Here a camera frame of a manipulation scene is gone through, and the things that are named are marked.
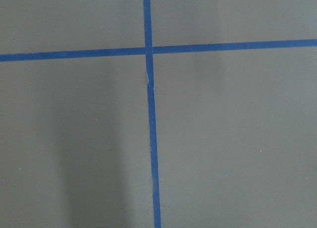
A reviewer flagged blue tape strip lengthwise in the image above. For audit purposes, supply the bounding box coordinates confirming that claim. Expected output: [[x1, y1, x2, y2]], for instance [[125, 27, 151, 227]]
[[143, 0, 161, 228]]

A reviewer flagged blue tape strip crosswise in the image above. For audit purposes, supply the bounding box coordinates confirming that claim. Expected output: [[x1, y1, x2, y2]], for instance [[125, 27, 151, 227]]
[[0, 39, 317, 62]]

